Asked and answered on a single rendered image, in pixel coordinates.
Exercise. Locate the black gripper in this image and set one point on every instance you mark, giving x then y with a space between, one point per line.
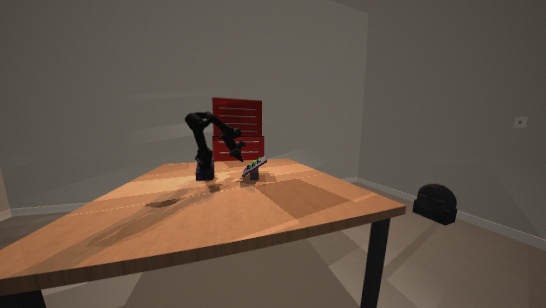
235 152

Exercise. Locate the grey switch panel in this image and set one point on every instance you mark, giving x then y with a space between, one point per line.
253 168

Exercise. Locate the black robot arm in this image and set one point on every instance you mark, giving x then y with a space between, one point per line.
197 124

